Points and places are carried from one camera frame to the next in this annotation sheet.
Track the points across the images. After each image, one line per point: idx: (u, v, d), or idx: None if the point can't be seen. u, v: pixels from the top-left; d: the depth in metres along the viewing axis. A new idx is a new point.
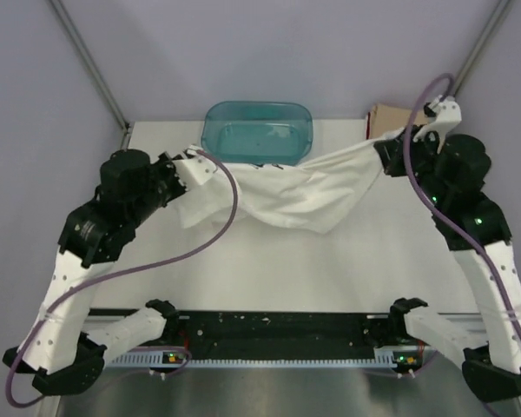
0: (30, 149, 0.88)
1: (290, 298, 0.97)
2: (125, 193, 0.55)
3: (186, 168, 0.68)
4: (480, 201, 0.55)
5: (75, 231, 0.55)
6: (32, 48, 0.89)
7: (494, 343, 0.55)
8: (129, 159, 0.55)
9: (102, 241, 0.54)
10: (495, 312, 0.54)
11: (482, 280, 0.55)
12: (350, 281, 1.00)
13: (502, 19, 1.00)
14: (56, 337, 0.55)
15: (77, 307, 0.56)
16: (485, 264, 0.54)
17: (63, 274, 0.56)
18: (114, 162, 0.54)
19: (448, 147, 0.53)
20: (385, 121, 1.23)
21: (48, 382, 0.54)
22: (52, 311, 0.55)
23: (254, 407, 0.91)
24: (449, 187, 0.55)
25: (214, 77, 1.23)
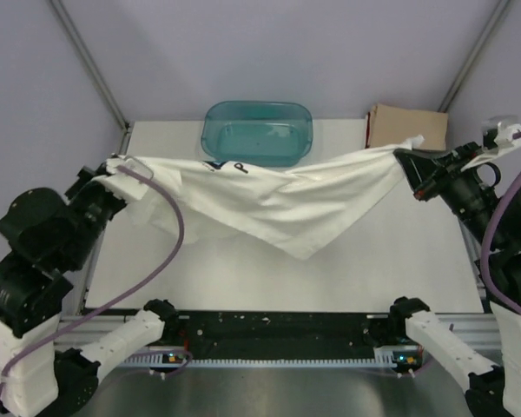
0: (30, 150, 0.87)
1: (291, 298, 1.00)
2: (36, 249, 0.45)
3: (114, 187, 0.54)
4: None
5: None
6: (32, 48, 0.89)
7: (508, 395, 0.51)
8: (34, 206, 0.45)
9: (28, 307, 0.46)
10: None
11: (520, 340, 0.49)
12: (349, 282, 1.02)
13: (502, 20, 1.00)
14: (23, 392, 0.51)
15: (34, 362, 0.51)
16: None
17: (3, 340, 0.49)
18: (13, 212, 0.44)
19: None
20: (385, 121, 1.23)
21: None
22: (8, 373, 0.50)
23: (254, 407, 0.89)
24: (512, 242, 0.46)
25: (214, 76, 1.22)
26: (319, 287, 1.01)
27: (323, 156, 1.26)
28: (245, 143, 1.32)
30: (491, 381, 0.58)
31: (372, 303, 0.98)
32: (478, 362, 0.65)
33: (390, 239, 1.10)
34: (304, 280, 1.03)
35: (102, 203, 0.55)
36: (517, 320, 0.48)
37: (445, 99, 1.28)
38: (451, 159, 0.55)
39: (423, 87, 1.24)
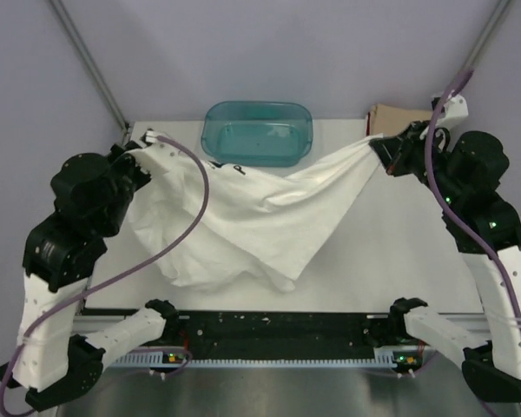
0: (30, 149, 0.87)
1: (293, 298, 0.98)
2: (84, 207, 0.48)
3: (149, 157, 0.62)
4: (493, 202, 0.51)
5: (36, 252, 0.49)
6: (32, 47, 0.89)
7: (497, 346, 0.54)
8: (85, 166, 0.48)
9: (67, 262, 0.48)
10: (502, 316, 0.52)
11: (491, 284, 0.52)
12: (349, 281, 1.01)
13: (503, 19, 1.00)
14: (40, 358, 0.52)
15: (57, 327, 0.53)
16: (493, 267, 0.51)
17: (33, 298, 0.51)
18: (67, 171, 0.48)
19: (464, 148, 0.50)
20: (385, 121, 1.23)
21: (39, 399, 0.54)
22: (29, 334, 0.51)
23: (254, 407, 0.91)
24: (464, 188, 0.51)
25: (214, 76, 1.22)
26: None
27: (323, 155, 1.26)
28: (245, 143, 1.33)
30: (484, 353, 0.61)
31: (372, 303, 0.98)
32: (471, 339, 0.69)
33: (391, 237, 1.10)
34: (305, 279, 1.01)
35: (133, 176, 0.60)
36: (484, 262, 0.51)
37: None
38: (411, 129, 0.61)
39: (423, 87, 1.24)
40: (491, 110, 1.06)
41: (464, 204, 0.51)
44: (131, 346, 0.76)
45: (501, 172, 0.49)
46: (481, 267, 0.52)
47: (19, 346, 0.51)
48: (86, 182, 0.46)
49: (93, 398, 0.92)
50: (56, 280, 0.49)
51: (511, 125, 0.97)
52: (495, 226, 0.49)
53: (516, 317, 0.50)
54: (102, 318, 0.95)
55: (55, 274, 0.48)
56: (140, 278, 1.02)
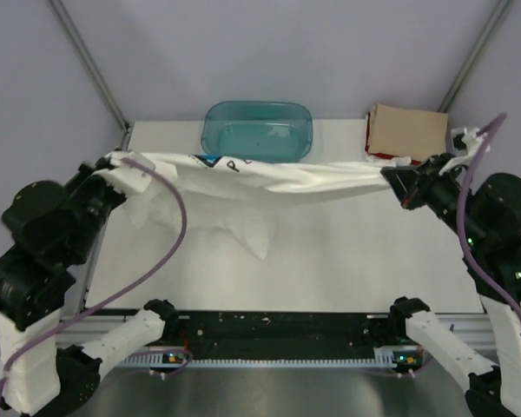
0: (30, 149, 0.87)
1: (292, 296, 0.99)
2: (42, 242, 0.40)
3: (122, 182, 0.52)
4: (518, 248, 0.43)
5: None
6: (32, 47, 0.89)
7: (510, 399, 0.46)
8: (39, 200, 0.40)
9: (29, 303, 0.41)
10: (515, 364, 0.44)
11: (507, 327, 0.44)
12: (350, 283, 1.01)
13: (502, 19, 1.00)
14: (27, 387, 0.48)
15: (39, 354, 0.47)
16: (514, 316, 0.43)
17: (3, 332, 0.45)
18: (20, 206, 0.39)
19: (488, 189, 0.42)
20: (385, 121, 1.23)
21: None
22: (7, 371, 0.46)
23: (254, 407, 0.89)
24: (487, 232, 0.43)
25: (214, 76, 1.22)
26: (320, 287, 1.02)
27: (323, 155, 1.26)
28: (245, 143, 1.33)
30: (491, 382, 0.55)
31: (372, 304, 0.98)
32: (478, 363, 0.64)
33: (391, 238, 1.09)
34: (304, 280, 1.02)
35: (103, 197, 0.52)
36: (504, 309, 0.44)
37: (445, 99, 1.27)
38: (430, 164, 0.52)
39: (424, 87, 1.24)
40: (491, 110, 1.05)
41: (488, 249, 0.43)
44: (130, 349, 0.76)
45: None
46: (497, 311, 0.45)
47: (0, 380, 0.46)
48: (42, 215, 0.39)
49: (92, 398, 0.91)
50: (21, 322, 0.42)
51: (511, 124, 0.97)
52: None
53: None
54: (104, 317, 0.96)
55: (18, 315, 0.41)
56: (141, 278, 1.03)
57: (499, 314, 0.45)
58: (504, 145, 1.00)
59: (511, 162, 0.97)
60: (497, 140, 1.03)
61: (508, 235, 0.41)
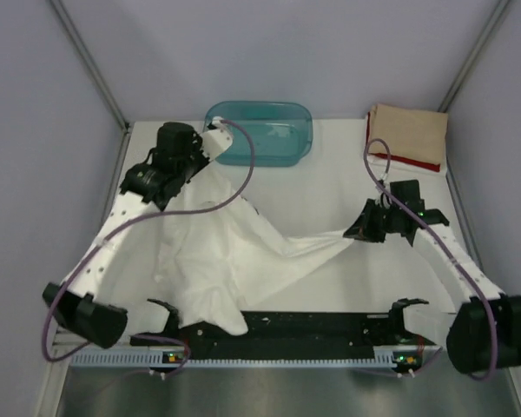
0: (30, 150, 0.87)
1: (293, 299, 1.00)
2: (176, 152, 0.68)
3: (211, 137, 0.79)
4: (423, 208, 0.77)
5: (137, 174, 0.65)
6: (31, 48, 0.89)
7: (455, 296, 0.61)
8: (166, 135, 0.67)
9: (161, 187, 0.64)
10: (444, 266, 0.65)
11: (430, 247, 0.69)
12: (351, 284, 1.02)
13: (502, 19, 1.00)
14: (108, 262, 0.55)
15: (126, 243, 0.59)
16: (425, 232, 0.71)
17: (122, 211, 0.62)
18: (162, 130, 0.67)
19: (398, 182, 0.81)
20: (385, 120, 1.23)
21: (95, 308, 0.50)
22: (109, 238, 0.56)
23: (254, 407, 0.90)
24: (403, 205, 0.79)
25: (214, 76, 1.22)
26: (319, 286, 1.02)
27: (322, 155, 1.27)
28: (245, 143, 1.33)
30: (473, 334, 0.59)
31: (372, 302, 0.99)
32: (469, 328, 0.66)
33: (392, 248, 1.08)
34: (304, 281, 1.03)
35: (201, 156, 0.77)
36: (420, 233, 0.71)
37: (445, 99, 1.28)
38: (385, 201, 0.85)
39: (423, 86, 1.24)
40: (491, 111, 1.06)
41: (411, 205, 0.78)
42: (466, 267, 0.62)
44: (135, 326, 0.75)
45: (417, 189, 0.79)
46: (422, 236, 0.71)
47: (97, 245, 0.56)
48: (177, 132, 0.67)
49: (93, 397, 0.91)
50: (154, 191, 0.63)
51: (511, 124, 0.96)
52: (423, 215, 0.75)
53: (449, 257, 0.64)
54: None
55: (154, 184, 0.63)
56: None
57: (423, 241, 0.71)
58: (504, 146, 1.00)
59: (512, 161, 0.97)
60: (497, 140, 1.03)
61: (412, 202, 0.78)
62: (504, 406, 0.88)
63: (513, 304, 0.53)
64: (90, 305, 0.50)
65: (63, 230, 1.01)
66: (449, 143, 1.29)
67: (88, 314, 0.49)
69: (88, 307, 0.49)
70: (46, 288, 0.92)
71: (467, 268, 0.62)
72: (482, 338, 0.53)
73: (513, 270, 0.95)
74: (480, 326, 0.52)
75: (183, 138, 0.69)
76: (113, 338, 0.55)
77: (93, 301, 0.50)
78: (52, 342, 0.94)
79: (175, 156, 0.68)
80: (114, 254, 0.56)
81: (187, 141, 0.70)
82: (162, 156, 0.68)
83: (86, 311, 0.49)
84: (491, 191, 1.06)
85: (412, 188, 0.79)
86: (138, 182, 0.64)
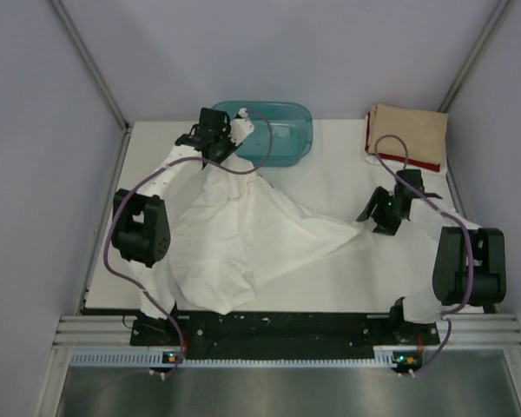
0: (30, 151, 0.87)
1: (293, 298, 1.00)
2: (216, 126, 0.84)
3: (237, 124, 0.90)
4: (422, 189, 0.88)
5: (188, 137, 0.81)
6: (31, 49, 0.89)
7: None
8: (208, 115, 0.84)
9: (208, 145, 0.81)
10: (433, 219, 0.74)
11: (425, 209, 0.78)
12: (349, 284, 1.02)
13: (503, 19, 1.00)
14: (169, 181, 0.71)
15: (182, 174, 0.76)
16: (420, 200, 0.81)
17: (178, 154, 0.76)
18: (205, 110, 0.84)
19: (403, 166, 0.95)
20: (385, 120, 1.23)
21: (157, 207, 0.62)
22: (172, 165, 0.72)
23: (254, 407, 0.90)
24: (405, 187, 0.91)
25: (214, 76, 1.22)
26: (319, 286, 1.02)
27: (322, 155, 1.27)
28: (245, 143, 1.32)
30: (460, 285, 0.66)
31: (372, 303, 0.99)
32: None
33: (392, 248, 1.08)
34: (303, 279, 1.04)
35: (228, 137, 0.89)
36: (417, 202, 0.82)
37: (445, 99, 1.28)
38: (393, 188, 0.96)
39: (424, 86, 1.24)
40: (491, 111, 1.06)
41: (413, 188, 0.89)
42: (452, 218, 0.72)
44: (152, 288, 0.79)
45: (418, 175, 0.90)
46: (417, 205, 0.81)
47: (162, 167, 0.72)
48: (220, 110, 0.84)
49: (93, 396, 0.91)
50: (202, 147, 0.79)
51: (511, 125, 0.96)
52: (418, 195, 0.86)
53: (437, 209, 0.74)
54: (104, 317, 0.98)
55: (201, 143, 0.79)
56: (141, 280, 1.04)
57: (416, 208, 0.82)
58: (504, 146, 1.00)
59: (512, 161, 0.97)
60: (497, 141, 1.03)
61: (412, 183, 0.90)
62: (504, 406, 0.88)
63: (487, 233, 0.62)
64: (155, 202, 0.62)
65: (63, 230, 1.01)
66: (449, 143, 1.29)
67: (152, 208, 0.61)
69: (153, 203, 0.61)
70: (46, 288, 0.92)
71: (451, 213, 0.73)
72: (458, 262, 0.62)
73: (513, 270, 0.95)
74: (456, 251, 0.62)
75: (220, 116, 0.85)
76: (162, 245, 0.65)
77: (157, 201, 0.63)
78: (52, 342, 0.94)
79: (216, 129, 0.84)
80: (174, 177, 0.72)
81: (223, 119, 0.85)
82: (205, 128, 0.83)
83: (151, 206, 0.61)
84: (491, 191, 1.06)
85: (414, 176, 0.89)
86: (187, 140, 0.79)
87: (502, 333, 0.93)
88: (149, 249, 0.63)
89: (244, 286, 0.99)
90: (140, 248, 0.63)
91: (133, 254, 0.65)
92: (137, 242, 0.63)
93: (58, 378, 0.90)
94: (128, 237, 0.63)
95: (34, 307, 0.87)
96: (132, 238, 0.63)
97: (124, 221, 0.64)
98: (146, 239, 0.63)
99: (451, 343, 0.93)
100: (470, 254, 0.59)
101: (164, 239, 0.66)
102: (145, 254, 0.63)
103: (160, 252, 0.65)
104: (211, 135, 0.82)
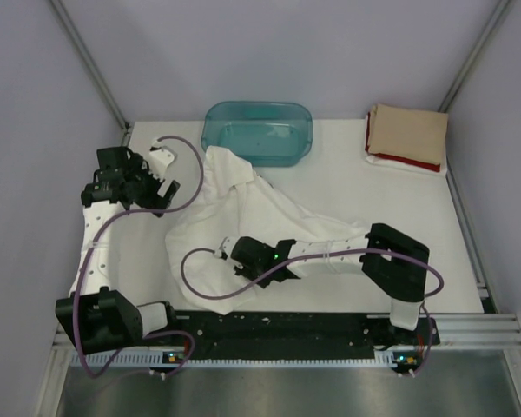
0: (30, 151, 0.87)
1: (291, 298, 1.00)
2: (119, 165, 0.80)
3: (154, 159, 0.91)
4: (276, 247, 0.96)
5: (95, 188, 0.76)
6: (31, 49, 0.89)
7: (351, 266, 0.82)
8: (107, 156, 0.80)
9: (122, 188, 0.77)
10: (326, 263, 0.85)
11: (305, 264, 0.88)
12: (346, 282, 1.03)
13: (502, 20, 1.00)
14: (105, 259, 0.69)
15: (113, 242, 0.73)
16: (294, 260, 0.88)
17: (95, 217, 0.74)
18: (102, 155, 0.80)
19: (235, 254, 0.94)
20: (386, 120, 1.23)
21: (115, 301, 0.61)
22: (97, 240, 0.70)
23: (254, 407, 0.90)
24: (255, 261, 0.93)
25: (214, 77, 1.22)
26: (319, 286, 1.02)
27: (323, 155, 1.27)
28: (243, 143, 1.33)
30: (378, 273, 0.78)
31: (371, 304, 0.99)
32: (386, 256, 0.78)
33: None
34: (303, 279, 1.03)
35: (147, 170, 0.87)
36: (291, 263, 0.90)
37: (445, 99, 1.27)
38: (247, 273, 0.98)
39: (423, 87, 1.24)
40: (491, 111, 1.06)
41: (263, 256, 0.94)
42: (333, 248, 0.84)
44: (144, 314, 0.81)
45: (248, 240, 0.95)
46: (296, 266, 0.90)
47: (90, 248, 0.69)
48: (115, 149, 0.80)
49: (93, 396, 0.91)
50: (116, 195, 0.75)
51: (511, 126, 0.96)
52: (278, 256, 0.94)
53: (323, 254, 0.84)
54: None
55: (113, 190, 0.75)
56: (140, 279, 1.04)
57: (298, 265, 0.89)
58: (504, 146, 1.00)
59: (512, 161, 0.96)
60: (497, 141, 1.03)
61: (260, 248, 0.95)
62: (505, 406, 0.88)
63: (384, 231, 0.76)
64: (110, 295, 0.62)
65: (64, 230, 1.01)
66: (449, 143, 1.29)
67: (109, 305, 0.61)
69: (108, 299, 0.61)
70: (46, 288, 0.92)
71: (336, 248, 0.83)
72: (398, 265, 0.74)
73: (513, 270, 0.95)
74: (383, 266, 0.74)
75: (119, 155, 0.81)
76: (135, 326, 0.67)
77: (110, 293, 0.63)
78: (52, 342, 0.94)
79: (122, 168, 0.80)
80: (107, 250, 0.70)
81: (123, 154, 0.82)
82: (109, 170, 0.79)
83: (108, 301, 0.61)
84: (491, 191, 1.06)
85: (251, 248, 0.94)
86: (95, 192, 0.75)
87: (502, 333, 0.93)
88: (127, 338, 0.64)
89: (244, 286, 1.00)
90: (116, 342, 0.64)
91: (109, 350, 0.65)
92: (110, 339, 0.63)
93: (58, 377, 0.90)
94: (96, 339, 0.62)
95: (35, 307, 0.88)
96: (102, 337, 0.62)
97: (84, 328, 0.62)
98: (120, 332, 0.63)
99: (451, 344, 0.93)
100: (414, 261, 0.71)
101: (134, 321, 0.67)
102: (122, 344, 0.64)
103: (136, 333, 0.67)
104: (120, 177, 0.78)
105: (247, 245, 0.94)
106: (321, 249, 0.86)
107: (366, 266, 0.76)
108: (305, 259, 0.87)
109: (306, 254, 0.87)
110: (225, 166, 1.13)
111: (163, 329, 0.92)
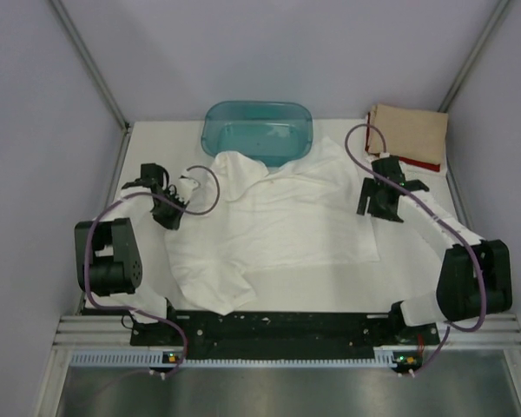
0: (29, 152, 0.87)
1: (289, 298, 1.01)
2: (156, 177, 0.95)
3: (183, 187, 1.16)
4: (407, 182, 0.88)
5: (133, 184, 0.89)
6: (31, 49, 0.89)
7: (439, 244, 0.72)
8: (148, 170, 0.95)
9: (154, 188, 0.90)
10: (428, 224, 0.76)
11: (415, 211, 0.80)
12: (350, 283, 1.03)
13: (502, 19, 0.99)
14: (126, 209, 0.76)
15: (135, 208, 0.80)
16: (410, 200, 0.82)
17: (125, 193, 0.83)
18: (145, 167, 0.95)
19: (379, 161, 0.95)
20: (385, 121, 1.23)
21: (126, 223, 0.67)
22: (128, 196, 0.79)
23: (254, 407, 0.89)
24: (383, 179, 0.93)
25: (214, 76, 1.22)
26: (319, 286, 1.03)
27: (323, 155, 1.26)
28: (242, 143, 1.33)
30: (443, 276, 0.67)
31: (372, 302, 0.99)
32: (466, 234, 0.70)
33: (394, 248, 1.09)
34: (304, 280, 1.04)
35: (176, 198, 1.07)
36: (405, 201, 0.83)
37: (445, 100, 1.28)
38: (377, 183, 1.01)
39: (424, 88, 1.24)
40: (491, 111, 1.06)
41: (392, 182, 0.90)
42: (446, 221, 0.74)
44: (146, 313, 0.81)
45: (395, 162, 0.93)
46: (407, 206, 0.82)
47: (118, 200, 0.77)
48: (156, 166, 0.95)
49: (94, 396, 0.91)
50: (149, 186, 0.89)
51: (511, 124, 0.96)
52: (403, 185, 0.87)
53: (432, 215, 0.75)
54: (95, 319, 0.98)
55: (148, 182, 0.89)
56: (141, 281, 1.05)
57: (407, 207, 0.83)
58: (504, 146, 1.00)
59: (513, 160, 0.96)
60: (497, 140, 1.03)
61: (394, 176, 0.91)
62: (505, 406, 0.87)
63: (493, 247, 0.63)
64: (121, 223, 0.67)
65: (64, 229, 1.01)
66: (448, 143, 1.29)
67: (122, 227, 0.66)
69: (121, 221, 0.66)
70: (46, 288, 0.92)
71: (450, 221, 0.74)
72: (470, 284, 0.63)
73: (511, 270, 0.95)
74: (461, 272, 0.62)
75: (157, 171, 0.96)
76: (135, 270, 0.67)
77: (121, 221, 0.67)
78: (52, 342, 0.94)
79: (158, 180, 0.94)
80: (129, 208, 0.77)
81: (161, 169, 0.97)
82: (146, 177, 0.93)
83: (120, 224, 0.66)
84: (491, 190, 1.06)
85: (394, 167, 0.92)
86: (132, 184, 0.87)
87: (503, 332, 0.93)
88: (125, 273, 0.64)
89: (244, 286, 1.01)
90: (115, 276, 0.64)
91: (110, 289, 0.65)
92: (109, 272, 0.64)
93: (58, 378, 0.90)
94: (102, 269, 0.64)
95: (36, 307, 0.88)
96: (107, 268, 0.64)
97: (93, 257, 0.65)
98: (120, 265, 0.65)
99: (451, 344, 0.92)
100: (480, 278, 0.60)
101: (135, 261, 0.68)
102: (119, 281, 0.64)
103: (135, 277, 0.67)
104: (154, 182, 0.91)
105: (392, 163, 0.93)
106: (437, 213, 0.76)
107: (448, 252, 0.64)
108: (418, 205, 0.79)
109: (423, 203, 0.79)
110: (237, 166, 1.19)
111: (163, 329, 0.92)
